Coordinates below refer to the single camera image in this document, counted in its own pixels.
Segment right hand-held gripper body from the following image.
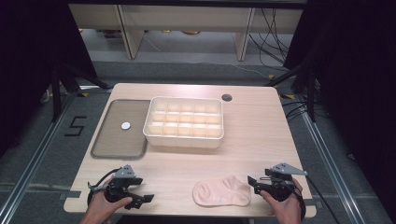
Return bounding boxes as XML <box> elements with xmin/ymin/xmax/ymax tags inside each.
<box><xmin>264</xmin><ymin>161</ymin><xmax>308</xmax><ymax>202</ymax></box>

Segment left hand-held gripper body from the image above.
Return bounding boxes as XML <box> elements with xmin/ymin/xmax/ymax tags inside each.
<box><xmin>88</xmin><ymin>164</ymin><xmax>139</xmax><ymax>203</ymax></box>

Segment pink sock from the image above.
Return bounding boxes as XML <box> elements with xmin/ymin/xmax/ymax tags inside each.
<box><xmin>191</xmin><ymin>175</ymin><xmax>252</xmax><ymax>208</ymax></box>

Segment person's right hand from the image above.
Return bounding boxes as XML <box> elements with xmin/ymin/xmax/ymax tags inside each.
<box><xmin>260</xmin><ymin>177</ymin><xmax>304</xmax><ymax>219</ymax></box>

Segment person's left hand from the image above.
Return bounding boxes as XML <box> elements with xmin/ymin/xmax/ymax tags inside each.
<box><xmin>87</xmin><ymin>179</ymin><xmax>134</xmax><ymax>218</ymax></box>

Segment grey flat tray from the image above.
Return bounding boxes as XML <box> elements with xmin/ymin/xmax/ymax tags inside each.
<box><xmin>90</xmin><ymin>98</ymin><xmax>151</xmax><ymax>161</ymax></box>

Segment white divided storage box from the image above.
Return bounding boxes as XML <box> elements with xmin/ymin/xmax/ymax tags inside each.
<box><xmin>142</xmin><ymin>95</ymin><xmax>225</xmax><ymax>149</ymax></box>

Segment black metal stand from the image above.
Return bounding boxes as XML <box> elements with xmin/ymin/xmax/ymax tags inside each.
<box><xmin>263</xmin><ymin>60</ymin><xmax>318</xmax><ymax>123</ymax></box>
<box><xmin>50</xmin><ymin>61</ymin><xmax>112</xmax><ymax>123</ymax></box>

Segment beige background desk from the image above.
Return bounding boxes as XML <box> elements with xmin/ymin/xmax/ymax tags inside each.
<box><xmin>68</xmin><ymin>3</ymin><xmax>304</xmax><ymax>62</ymax></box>

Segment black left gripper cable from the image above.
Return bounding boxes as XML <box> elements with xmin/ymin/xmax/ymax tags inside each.
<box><xmin>87</xmin><ymin>167</ymin><xmax>121</xmax><ymax>206</ymax></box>

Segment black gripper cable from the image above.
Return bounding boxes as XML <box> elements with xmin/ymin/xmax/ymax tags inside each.
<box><xmin>87</xmin><ymin>167</ymin><xmax>121</xmax><ymax>206</ymax></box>
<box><xmin>290</xmin><ymin>175</ymin><xmax>341</xmax><ymax>224</ymax></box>

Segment aluminium floor rail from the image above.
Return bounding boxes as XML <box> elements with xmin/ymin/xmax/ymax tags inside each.
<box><xmin>299</xmin><ymin>108</ymin><xmax>370</xmax><ymax>224</ymax></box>
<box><xmin>0</xmin><ymin>90</ymin><xmax>79</xmax><ymax>224</ymax></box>

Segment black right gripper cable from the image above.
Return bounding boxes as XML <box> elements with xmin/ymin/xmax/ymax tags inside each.
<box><xmin>290</xmin><ymin>175</ymin><xmax>341</xmax><ymax>224</ymax></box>

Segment black floor cables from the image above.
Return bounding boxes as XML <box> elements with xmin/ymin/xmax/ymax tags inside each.
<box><xmin>280</xmin><ymin>100</ymin><xmax>310</xmax><ymax>121</ymax></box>

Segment white floor cable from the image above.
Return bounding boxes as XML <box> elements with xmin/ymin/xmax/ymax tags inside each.
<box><xmin>214</xmin><ymin>62</ymin><xmax>273</xmax><ymax>80</ymax></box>

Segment black hanging cables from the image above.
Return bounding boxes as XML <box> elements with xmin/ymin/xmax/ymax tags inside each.
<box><xmin>247</xmin><ymin>7</ymin><xmax>301</xmax><ymax>73</ymax></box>

